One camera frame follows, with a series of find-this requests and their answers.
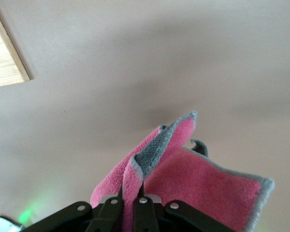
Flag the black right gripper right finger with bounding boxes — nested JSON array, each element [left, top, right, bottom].
[[133, 183, 233, 232]]

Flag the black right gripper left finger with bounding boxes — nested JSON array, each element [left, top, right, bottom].
[[26, 183, 124, 232]]

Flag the pink cloth with grey back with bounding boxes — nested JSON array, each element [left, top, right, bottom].
[[89, 110, 276, 232]]

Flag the bamboo cutting board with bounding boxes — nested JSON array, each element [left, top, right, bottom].
[[0, 2, 31, 89]]

